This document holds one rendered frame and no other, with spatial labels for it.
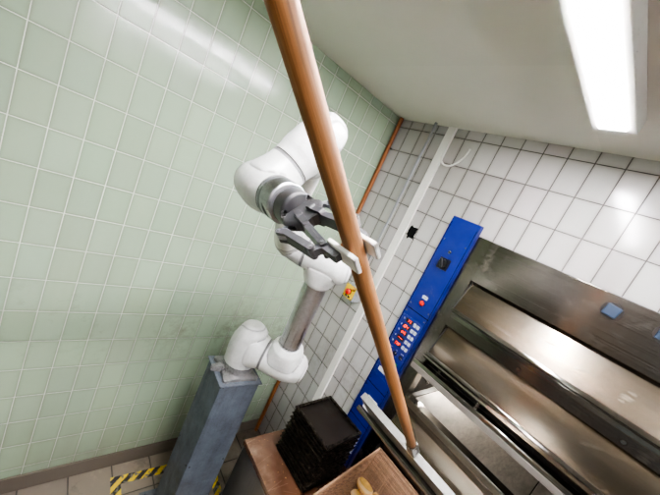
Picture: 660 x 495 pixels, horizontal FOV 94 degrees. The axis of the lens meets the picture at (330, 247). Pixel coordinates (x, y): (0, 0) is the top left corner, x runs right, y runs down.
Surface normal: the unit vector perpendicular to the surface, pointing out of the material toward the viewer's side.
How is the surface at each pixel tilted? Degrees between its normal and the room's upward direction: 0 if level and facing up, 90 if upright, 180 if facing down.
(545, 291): 90
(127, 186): 90
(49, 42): 90
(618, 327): 90
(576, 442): 70
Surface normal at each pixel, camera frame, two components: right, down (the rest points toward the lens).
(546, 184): -0.71, -0.18
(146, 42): 0.58, 0.41
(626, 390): -0.52, -0.47
